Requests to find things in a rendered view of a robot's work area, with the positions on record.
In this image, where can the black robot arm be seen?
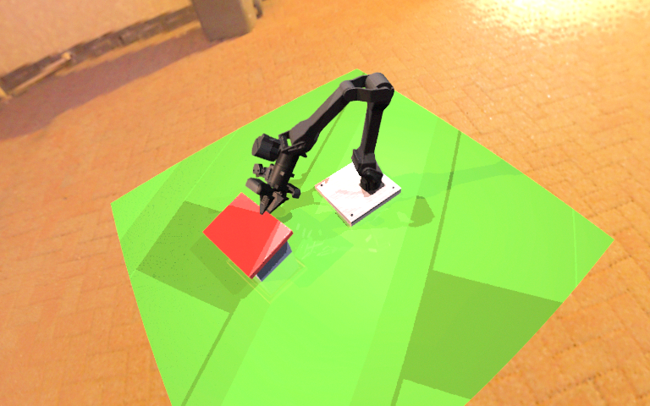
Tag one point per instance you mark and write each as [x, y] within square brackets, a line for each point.
[378, 93]

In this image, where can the red rectangular lid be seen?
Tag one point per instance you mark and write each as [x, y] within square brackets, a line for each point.
[245, 236]

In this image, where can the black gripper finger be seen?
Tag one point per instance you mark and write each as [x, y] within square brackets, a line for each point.
[278, 200]
[265, 202]

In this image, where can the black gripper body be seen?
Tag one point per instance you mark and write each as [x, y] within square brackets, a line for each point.
[278, 183]

